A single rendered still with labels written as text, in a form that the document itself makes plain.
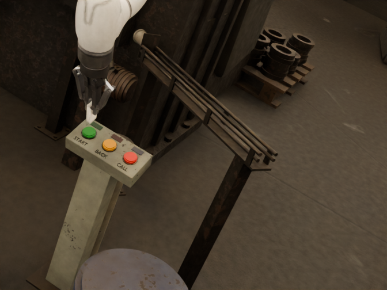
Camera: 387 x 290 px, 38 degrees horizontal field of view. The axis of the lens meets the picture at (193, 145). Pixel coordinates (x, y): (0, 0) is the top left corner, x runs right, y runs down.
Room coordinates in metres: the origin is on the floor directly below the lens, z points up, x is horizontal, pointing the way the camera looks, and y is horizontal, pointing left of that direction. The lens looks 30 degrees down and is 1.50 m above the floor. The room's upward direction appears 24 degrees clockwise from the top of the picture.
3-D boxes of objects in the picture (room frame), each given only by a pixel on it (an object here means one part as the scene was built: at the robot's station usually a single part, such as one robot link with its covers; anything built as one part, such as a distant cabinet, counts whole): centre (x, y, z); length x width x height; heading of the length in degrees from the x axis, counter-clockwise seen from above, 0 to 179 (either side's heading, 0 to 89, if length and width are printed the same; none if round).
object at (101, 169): (1.39, 0.23, 0.31); 0.24 x 0.16 x 0.62; 76
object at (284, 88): (4.12, 0.05, 0.22); 1.20 x 0.81 x 0.44; 74
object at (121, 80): (2.05, 0.42, 0.27); 0.22 x 0.13 x 0.53; 76
